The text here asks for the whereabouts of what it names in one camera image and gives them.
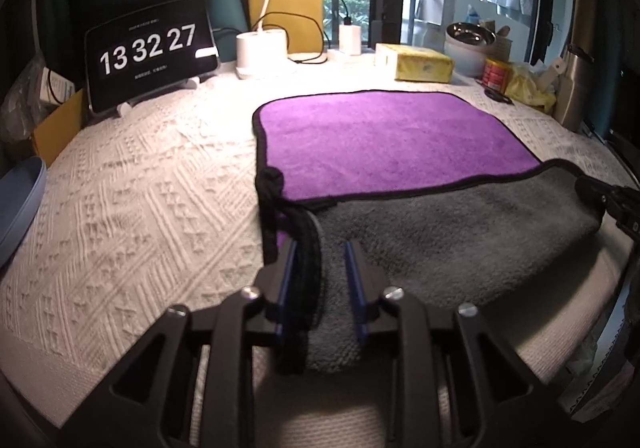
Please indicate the purple and grey towel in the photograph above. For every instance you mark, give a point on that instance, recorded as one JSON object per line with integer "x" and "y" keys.
{"x": 441, "y": 196}

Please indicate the steel thermos bottle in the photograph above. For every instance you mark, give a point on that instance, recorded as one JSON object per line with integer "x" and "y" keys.
{"x": 573, "y": 87}

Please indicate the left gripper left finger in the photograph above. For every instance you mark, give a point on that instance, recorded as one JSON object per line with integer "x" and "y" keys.
{"x": 146, "y": 400}

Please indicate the yellow plastic bag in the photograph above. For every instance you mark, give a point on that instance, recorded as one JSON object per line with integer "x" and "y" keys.
{"x": 522, "y": 87}

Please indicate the white power adapter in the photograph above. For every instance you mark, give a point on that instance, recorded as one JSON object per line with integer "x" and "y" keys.
{"x": 349, "y": 40}

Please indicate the red yellow-lidded can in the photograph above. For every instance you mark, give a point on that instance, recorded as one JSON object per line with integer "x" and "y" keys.
{"x": 496, "y": 75}

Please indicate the tablet showing clock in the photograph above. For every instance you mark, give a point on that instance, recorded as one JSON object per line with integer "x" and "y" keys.
{"x": 148, "y": 51}

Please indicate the white patterned tablecloth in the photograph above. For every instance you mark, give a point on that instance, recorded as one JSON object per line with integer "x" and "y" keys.
{"x": 160, "y": 208}

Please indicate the yellow tissue pack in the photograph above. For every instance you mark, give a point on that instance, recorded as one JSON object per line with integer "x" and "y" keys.
{"x": 408, "y": 63}

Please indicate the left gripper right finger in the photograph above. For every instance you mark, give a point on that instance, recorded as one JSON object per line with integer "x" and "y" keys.
{"x": 454, "y": 382}

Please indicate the white ceramic pot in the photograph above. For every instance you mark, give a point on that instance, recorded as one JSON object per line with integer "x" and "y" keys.
{"x": 469, "y": 59}

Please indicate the blue plastic bowl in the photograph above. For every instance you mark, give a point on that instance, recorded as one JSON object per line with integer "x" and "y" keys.
{"x": 22, "y": 190}

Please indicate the black scissors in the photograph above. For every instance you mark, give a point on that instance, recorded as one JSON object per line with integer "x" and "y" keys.
{"x": 497, "y": 96}

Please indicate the cardboard box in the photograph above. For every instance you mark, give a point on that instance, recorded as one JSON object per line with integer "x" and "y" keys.
{"x": 55, "y": 132}

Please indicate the clear plastic bag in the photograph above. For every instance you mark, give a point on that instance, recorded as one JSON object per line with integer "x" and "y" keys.
{"x": 26, "y": 104}

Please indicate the steel bowl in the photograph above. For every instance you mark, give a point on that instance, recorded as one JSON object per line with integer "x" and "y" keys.
{"x": 471, "y": 34}

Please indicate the white desk lamp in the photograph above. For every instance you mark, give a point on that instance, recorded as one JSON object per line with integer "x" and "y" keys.
{"x": 263, "y": 50}

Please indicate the white tablet stand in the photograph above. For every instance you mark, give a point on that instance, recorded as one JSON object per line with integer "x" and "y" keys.
{"x": 124, "y": 109}

